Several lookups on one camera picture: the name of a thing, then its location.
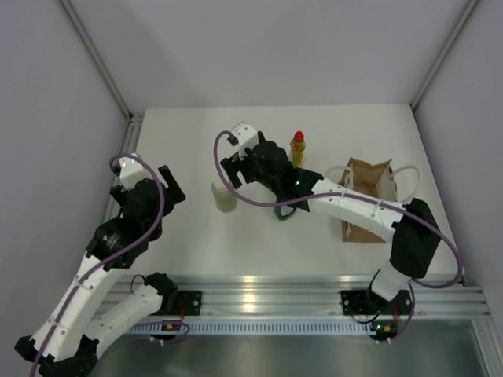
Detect right aluminium corner post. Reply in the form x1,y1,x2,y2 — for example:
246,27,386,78
409,0,482,113

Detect purple cable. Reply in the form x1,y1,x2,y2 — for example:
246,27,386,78
213,130,465,341
29,153,190,377

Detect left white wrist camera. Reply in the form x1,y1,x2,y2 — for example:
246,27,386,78
115,153,150,190

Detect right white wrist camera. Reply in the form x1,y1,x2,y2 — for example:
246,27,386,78
227,122,259,159

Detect pale green white-capped bottle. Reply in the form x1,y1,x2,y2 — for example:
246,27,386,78
211,181,237,213

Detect white slotted cable duct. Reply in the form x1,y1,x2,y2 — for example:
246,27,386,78
129,318,378,335

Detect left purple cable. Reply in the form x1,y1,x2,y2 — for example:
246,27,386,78
29,153,190,377

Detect aluminium corner post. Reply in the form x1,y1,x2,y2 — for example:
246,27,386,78
409,0,482,113
58,0,133,119

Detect green bottle red label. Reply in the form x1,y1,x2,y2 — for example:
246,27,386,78
274,206,296,221

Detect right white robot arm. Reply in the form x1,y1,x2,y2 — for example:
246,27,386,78
215,126,440,312

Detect left aluminium corner post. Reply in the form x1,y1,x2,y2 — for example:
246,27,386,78
58,0,133,119

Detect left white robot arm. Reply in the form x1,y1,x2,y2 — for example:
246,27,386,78
15,158,185,376

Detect yellow bottle red cap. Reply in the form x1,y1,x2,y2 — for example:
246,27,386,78
290,130,306,168

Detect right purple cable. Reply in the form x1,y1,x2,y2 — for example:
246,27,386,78
213,130,465,341

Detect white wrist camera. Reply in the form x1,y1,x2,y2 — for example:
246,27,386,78
115,153,150,190
227,122,259,159

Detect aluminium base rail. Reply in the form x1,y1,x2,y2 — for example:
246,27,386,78
94,274,490,317

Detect watermelon print canvas bag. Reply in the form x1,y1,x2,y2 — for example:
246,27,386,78
324,157,421,244

